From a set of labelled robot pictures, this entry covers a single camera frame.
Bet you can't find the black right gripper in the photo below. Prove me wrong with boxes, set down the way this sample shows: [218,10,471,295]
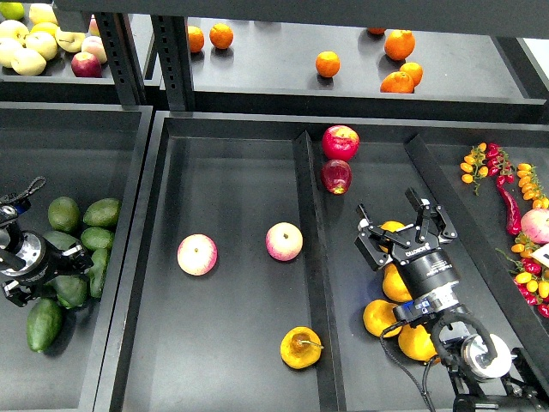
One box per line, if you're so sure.
[355,187,460,322]

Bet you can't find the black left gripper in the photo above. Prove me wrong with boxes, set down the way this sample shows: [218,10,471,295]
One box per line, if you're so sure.
[1,232,94,307]

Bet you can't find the yellow pear with stem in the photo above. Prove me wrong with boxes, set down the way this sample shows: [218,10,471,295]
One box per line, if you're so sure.
[280,326,323,370]

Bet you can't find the dark green avocado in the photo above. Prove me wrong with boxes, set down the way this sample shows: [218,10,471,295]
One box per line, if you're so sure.
[51,276,88,309]

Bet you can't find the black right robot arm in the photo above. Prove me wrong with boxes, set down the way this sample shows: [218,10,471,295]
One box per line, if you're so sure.
[355,188,548,411]

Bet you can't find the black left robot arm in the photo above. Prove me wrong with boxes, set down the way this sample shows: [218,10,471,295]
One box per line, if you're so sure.
[1,176,94,307]

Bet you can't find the yellow pear top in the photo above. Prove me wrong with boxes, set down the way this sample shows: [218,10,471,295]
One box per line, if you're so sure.
[379,221,406,253]

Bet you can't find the dark avocado middle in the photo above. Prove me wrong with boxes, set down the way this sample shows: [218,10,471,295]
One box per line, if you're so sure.
[43,230,79,251]

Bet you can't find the green avocado bottom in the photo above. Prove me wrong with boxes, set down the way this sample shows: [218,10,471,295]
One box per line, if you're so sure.
[26,298,63,353]

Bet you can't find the green avocado centre low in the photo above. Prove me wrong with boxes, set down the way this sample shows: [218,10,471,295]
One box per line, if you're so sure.
[88,248,110,299]

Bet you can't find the yellow pear middle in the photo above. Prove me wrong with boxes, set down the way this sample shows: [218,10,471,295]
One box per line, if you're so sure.
[382,264,413,303]

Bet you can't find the green avocado small centre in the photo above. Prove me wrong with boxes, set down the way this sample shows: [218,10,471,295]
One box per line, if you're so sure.
[81,227,115,251]

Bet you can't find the green avocado top left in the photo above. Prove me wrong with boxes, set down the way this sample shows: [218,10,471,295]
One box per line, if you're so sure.
[48,197,81,233]

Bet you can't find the green avocado top right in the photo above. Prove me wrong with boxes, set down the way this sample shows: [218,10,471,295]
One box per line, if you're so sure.
[83,197,121,228]

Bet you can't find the yellow pear lower left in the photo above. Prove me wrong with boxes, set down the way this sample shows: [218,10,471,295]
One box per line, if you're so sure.
[363,300,397,337]

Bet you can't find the yellow pear bottom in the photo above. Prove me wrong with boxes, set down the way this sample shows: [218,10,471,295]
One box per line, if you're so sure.
[398,324,437,362]

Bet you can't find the dark red apple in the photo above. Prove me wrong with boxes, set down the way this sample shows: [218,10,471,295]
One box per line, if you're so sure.
[321,160,353,195]

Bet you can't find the orange cherry tomato bunch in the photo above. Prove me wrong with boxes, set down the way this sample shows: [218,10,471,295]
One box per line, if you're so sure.
[460,142,489,196]

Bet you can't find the bright red apple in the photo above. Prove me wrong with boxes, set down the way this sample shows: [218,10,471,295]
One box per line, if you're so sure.
[322,124,359,161]

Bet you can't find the red chili pepper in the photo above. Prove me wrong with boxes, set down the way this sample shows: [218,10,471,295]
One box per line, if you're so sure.
[496,175,522,236]

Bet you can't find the pink apple centre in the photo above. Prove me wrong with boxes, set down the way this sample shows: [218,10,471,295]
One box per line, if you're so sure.
[265,221,303,262]

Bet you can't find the pink apple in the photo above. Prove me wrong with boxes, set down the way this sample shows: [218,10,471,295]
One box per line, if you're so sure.
[177,233,218,276]
[265,221,303,262]

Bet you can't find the black left tray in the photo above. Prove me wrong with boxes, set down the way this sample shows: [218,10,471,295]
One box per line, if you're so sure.
[1,102,153,411]

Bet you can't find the pink peach right edge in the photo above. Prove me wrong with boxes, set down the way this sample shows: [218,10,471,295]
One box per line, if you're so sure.
[521,209,548,245]

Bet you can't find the orange shelf front right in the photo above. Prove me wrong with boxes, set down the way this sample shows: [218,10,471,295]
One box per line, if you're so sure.
[380,71,415,94]

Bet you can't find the pink apple left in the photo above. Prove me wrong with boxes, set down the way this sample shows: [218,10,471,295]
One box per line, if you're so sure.
[177,233,218,276]

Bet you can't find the orange shelf right small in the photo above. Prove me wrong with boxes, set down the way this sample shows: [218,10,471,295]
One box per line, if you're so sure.
[399,62,424,87]

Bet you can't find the black middle divided tray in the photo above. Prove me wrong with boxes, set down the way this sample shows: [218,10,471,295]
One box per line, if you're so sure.
[94,112,548,411]

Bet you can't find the black upper shelf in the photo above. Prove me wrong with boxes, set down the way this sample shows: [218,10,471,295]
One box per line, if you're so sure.
[190,21,548,124]

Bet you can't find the orange on shelf centre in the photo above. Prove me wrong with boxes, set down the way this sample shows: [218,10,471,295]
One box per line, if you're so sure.
[315,51,341,78]

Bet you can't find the large orange on shelf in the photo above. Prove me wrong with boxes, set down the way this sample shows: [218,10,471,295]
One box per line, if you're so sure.
[384,29,416,61]

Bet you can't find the red apple on shelf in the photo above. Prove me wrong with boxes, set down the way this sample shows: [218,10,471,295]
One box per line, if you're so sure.
[71,51,102,78]

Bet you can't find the pale yellow apple front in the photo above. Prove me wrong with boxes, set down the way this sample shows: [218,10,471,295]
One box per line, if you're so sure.
[11,48,46,76]

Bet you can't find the green lime on shelf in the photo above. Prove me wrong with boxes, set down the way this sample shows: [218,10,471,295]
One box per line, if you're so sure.
[0,2,25,21]

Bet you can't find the orange on shelf left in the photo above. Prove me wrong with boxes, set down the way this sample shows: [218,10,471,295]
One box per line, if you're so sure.
[187,25,205,53]

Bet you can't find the black shelf upright post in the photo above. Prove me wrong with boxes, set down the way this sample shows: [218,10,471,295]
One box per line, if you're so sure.
[151,15,196,112]

